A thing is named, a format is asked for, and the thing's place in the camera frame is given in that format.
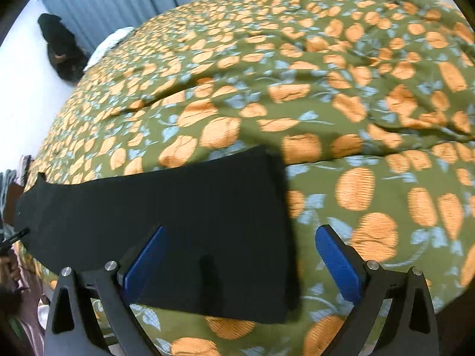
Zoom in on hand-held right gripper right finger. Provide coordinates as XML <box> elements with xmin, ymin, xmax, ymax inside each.
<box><xmin>315</xmin><ymin>225</ymin><xmax>441</xmax><ymax>356</ymax></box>

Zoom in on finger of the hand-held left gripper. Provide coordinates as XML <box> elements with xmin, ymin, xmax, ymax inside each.
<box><xmin>0</xmin><ymin>228</ymin><xmax>31</xmax><ymax>253</ymax></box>

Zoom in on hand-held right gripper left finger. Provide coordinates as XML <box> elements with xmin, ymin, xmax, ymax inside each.
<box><xmin>44</xmin><ymin>225</ymin><xmax>168</xmax><ymax>356</ymax></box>

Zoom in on black pants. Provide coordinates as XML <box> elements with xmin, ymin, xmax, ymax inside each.
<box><xmin>13</xmin><ymin>145</ymin><xmax>300</xmax><ymax>324</ymax></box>

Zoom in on person's left hand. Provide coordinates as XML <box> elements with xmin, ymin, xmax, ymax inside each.
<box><xmin>0</xmin><ymin>254</ymin><xmax>22</xmax><ymax>295</ymax></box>

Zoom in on grey garment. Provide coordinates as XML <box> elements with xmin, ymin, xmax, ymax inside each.
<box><xmin>0</xmin><ymin>169</ymin><xmax>13</xmax><ymax>227</ymax></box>

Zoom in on beige garment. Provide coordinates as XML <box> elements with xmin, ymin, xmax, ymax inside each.
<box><xmin>17</xmin><ymin>155</ymin><xmax>35</xmax><ymax>183</ymax></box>

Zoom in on green orange floral blanket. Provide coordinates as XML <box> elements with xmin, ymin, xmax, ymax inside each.
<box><xmin>15</xmin><ymin>0</ymin><xmax>475</xmax><ymax>356</ymax></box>

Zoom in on black hanging clothing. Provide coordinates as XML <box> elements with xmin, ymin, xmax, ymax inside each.
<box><xmin>37</xmin><ymin>13</ymin><xmax>91</xmax><ymax>82</ymax></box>

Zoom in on light blue striped cloth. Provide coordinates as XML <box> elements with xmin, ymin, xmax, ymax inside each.
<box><xmin>82</xmin><ymin>26</ymin><xmax>136</xmax><ymax>73</ymax></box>

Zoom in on blue curtain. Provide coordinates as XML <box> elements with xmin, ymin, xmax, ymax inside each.
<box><xmin>39</xmin><ymin>0</ymin><xmax>257</xmax><ymax>54</ymax></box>

